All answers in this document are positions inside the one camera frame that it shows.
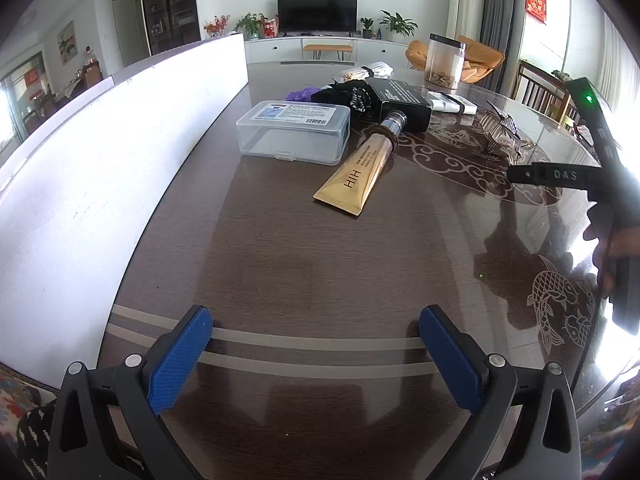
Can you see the clear plastic box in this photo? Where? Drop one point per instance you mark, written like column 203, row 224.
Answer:
column 295, row 135

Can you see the black television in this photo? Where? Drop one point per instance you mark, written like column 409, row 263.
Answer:
column 317, row 12

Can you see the red wall hanging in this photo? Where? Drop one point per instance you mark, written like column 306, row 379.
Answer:
column 536, row 2

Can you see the bag of wooden sticks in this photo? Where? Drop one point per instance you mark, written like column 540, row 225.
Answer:
column 352, row 74

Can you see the wooden chair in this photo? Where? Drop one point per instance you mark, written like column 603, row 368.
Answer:
column 540, row 90

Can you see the large white panel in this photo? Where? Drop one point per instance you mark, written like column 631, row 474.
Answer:
column 100, row 185

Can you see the orange-topped bench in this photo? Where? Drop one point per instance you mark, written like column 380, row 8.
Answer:
column 327, row 48

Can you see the white television cabinet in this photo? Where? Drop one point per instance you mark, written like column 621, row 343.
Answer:
column 270, row 50

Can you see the red flower arrangement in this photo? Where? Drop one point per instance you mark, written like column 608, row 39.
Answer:
column 218, row 25

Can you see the person's right hand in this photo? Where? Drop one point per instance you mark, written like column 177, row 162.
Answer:
column 602, row 255

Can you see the black printed box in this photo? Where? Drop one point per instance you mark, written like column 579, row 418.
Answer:
column 400, row 102

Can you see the leafy potted plant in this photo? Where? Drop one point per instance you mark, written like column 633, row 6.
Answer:
column 397, row 24

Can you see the wall painting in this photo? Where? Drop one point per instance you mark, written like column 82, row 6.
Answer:
column 66, row 42

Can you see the gold cosmetic tube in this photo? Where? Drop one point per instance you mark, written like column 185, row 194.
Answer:
column 357, row 175

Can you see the white packet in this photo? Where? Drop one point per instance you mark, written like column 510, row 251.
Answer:
column 450, row 102

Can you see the grey curtain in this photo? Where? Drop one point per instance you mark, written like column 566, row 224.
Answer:
column 505, row 10

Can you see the bushy green potted plant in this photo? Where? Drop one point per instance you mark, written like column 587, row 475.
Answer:
column 250, row 25

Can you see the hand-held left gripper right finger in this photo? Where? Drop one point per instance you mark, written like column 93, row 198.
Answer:
column 450, row 360

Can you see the orange chair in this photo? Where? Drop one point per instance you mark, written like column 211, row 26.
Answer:
column 480, row 57

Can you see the red decoration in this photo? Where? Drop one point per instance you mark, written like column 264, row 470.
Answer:
column 271, row 27

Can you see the patterned cloth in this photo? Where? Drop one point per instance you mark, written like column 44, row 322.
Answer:
column 20, row 420

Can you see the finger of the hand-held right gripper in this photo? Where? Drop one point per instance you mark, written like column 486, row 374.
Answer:
column 550, row 175

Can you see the black cloth pouch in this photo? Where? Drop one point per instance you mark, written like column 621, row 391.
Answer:
column 335, row 97

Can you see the dark display cabinet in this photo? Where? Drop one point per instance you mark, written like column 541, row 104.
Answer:
column 170, row 5

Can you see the clear jar with black lid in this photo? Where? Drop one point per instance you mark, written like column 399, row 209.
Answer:
column 442, row 60

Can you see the small potted plant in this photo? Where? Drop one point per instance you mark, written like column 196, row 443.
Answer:
column 367, row 25

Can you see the cream curtain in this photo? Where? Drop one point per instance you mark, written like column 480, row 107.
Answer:
column 465, row 0

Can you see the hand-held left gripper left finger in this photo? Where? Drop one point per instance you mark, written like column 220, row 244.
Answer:
column 180, row 360

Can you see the white door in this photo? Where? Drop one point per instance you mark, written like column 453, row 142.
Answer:
column 125, row 30

